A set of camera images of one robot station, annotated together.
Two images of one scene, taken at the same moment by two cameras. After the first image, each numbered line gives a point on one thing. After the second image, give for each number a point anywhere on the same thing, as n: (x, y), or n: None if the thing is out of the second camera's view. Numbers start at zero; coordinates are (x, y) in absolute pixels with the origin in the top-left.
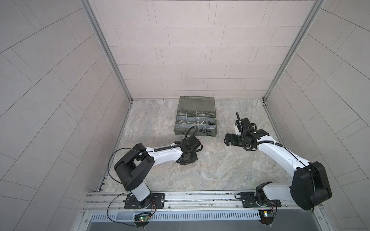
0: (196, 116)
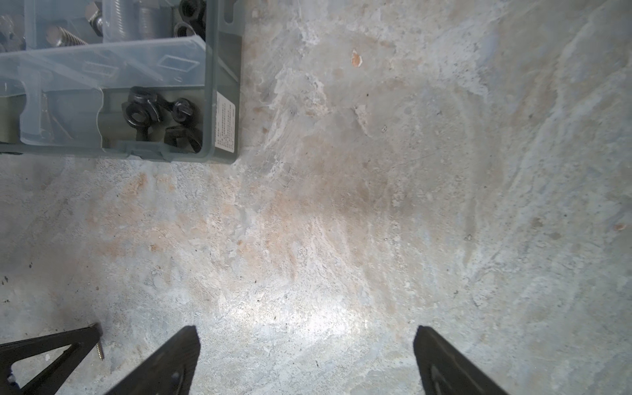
0: (144, 79)
